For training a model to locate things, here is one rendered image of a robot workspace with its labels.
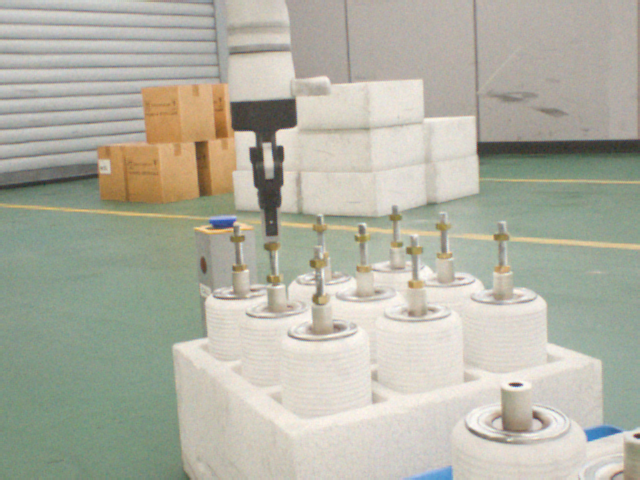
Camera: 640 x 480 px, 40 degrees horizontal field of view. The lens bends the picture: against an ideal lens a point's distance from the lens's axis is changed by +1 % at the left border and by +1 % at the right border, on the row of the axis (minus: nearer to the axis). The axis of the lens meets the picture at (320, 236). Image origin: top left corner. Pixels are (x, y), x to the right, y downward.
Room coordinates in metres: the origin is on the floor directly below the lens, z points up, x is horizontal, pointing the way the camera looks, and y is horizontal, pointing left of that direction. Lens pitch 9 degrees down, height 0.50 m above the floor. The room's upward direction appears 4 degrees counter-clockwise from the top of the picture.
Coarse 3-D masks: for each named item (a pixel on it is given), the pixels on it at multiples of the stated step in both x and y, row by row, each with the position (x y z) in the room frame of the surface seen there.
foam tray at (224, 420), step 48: (192, 384) 1.08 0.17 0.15; (240, 384) 0.96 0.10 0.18; (480, 384) 0.91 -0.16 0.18; (576, 384) 0.95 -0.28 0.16; (192, 432) 1.09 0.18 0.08; (240, 432) 0.93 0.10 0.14; (288, 432) 0.81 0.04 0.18; (336, 432) 0.82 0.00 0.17; (384, 432) 0.84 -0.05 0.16; (432, 432) 0.87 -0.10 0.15
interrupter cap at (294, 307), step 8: (256, 304) 1.03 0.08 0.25; (264, 304) 1.03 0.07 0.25; (288, 304) 1.02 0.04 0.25; (296, 304) 1.02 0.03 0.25; (304, 304) 1.01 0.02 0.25; (248, 312) 0.99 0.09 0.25; (256, 312) 0.99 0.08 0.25; (264, 312) 0.99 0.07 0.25; (272, 312) 1.00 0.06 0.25; (280, 312) 0.98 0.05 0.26; (288, 312) 0.98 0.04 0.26; (296, 312) 0.98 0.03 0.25
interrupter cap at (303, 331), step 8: (336, 320) 0.93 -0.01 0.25; (344, 320) 0.93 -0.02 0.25; (296, 328) 0.91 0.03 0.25; (304, 328) 0.91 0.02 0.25; (312, 328) 0.91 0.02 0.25; (336, 328) 0.91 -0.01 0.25; (344, 328) 0.90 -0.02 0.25; (352, 328) 0.90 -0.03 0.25; (296, 336) 0.88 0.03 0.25; (304, 336) 0.87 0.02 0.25; (312, 336) 0.87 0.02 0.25; (320, 336) 0.87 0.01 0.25; (328, 336) 0.87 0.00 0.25; (336, 336) 0.87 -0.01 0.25; (344, 336) 0.87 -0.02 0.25
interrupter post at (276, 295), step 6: (270, 288) 1.00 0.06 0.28; (276, 288) 0.99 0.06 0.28; (282, 288) 1.00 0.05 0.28; (270, 294) 1.00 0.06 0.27; (276, 294) 0.99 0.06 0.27; (282, 294) 1.00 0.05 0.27; (270, 300) 1.00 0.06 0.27; (276, 300) 0.99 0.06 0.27; (282, 300) 1.00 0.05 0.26; (270, 306) 1.00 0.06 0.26; (276, 306) 0.99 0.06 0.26; (282, 306) 1.00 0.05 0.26
